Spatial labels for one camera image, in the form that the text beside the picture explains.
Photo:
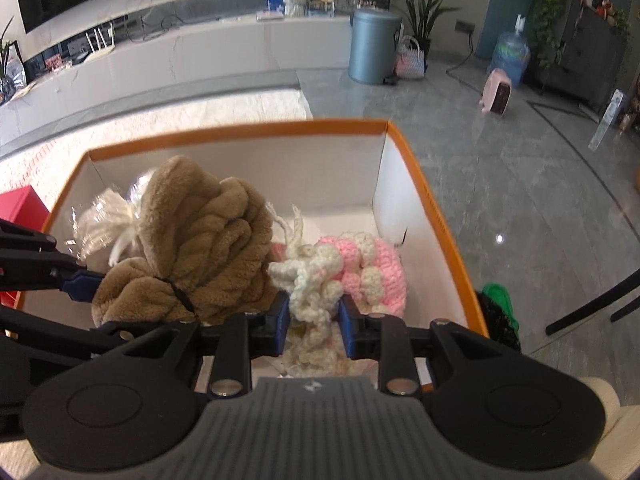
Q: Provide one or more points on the white marble media console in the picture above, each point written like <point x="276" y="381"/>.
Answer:
<point x="225" y="55"/>

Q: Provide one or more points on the pink lace tablecloth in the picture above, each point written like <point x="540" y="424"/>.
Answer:
<point x="150" y="120"/>

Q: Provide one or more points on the pink woven basket bag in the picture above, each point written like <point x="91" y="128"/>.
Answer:
<point x="410" y="62"/>

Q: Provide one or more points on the green plant in glass vase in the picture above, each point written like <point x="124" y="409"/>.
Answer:
<point x="9" y="65"/>

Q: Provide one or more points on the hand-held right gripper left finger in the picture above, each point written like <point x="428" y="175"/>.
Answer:
<point x="280" y="327"/>

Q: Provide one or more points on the trailing pothos plant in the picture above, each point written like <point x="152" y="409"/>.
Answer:
<point x="550" y="5"/>

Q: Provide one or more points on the dark grey cabinet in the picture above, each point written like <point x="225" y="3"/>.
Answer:
<point x="585" y="60"/>

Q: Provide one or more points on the beige sofa cushion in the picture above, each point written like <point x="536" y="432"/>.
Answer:
<point x="602" y="405"/>

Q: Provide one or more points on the loose papers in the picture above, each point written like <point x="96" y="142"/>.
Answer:
<point x="22" y="90"/>

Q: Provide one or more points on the pink and white crochet toy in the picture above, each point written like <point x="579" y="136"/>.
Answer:
<point x="350" y="265"/>

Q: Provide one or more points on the pink photo frame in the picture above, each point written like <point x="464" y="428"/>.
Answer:
<point x="55" y="62"/>

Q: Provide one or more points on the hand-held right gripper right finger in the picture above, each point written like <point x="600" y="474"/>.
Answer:
<point x="350" y="332"/>

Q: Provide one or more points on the white upright device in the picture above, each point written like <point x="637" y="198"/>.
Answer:
<point x="607" y="120"/>

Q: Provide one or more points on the blue water jug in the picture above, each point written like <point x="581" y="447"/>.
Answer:
<point x="510" y="55"/>

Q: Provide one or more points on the pink space heater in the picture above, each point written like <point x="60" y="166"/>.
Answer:
<point x="496" y="94"/>

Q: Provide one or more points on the potted snake plant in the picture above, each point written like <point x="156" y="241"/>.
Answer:
<point x="420" y="10"/>

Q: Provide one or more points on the white router with antennas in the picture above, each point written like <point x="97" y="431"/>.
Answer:
<point x="100" y="55"/>

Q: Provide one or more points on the orange cardboard box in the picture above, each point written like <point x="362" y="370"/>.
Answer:
<point x="300" y="180"/>

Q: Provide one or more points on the grey metal trash can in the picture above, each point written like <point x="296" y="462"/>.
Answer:
<point x="375" y="45"/>

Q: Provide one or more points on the green and black mesh bag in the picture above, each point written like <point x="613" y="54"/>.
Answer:
<point x="497" y="310"/>

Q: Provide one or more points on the grey set-top box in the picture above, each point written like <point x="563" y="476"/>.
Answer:
<point x="270" y="16"/>

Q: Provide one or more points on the red box with clear base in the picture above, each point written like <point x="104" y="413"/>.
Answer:
<point x="20" y="205"/>

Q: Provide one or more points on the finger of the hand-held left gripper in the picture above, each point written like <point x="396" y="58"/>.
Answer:
<point x="80" y="282"/>
<point x="75" y="337"/>

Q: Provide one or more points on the white yarn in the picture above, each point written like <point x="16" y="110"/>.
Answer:
<point x="105" y="220"/>

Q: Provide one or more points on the brown plush toy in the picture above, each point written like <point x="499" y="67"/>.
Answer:
<point x="200" y="225"/>

